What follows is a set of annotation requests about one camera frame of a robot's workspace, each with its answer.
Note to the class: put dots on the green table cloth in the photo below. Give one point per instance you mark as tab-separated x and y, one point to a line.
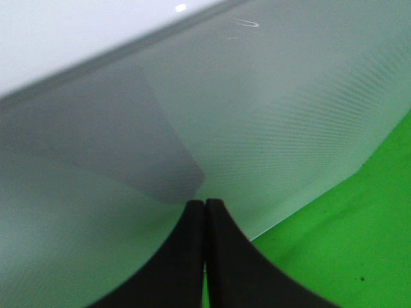
352	243

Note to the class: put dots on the white microwave oven body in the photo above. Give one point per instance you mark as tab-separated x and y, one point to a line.
111	52

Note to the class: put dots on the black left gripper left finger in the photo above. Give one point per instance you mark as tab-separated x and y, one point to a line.
174	275

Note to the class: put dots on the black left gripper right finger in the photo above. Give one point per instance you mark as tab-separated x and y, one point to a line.
238	275

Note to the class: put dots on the white microwave door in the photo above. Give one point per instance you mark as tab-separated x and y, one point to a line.
90	191

